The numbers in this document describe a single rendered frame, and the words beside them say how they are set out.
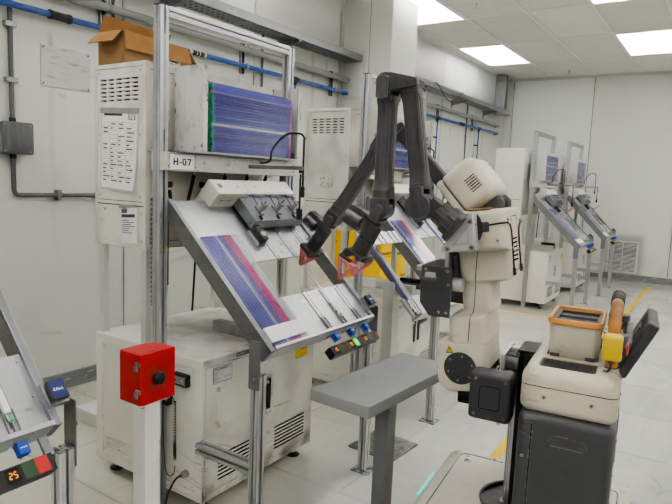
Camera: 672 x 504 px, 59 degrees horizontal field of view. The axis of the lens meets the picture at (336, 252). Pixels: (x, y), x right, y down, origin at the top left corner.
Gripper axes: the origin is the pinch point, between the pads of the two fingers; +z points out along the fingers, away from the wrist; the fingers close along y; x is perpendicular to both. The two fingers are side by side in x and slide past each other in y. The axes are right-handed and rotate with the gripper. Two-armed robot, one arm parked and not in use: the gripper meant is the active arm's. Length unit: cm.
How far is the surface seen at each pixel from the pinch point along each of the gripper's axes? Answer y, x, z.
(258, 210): 12.0, -24.4, -8.8
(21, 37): 23, -199, 21
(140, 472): 89, 39, 38
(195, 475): 49, 39, 68
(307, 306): 14.4, 19.9, 2.6
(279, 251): 7.4, -7.9, -0.3
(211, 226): 35.3, -23.6, -2.2
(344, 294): -13.6, 18.8, 2.7
